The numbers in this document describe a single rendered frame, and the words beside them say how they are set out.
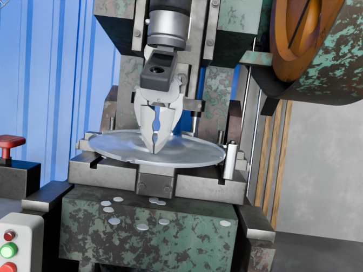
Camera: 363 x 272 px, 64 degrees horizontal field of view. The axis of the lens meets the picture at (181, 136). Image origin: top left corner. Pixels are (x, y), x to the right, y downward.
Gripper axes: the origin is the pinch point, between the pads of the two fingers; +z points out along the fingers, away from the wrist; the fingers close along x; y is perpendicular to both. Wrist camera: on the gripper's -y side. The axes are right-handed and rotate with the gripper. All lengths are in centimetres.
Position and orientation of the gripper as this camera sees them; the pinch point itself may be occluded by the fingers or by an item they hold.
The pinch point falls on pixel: (154, 147)
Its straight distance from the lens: 54.8
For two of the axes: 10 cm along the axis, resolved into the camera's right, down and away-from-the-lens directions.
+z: -1.2, 9.8, 1.5
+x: -9.9, -1.2, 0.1
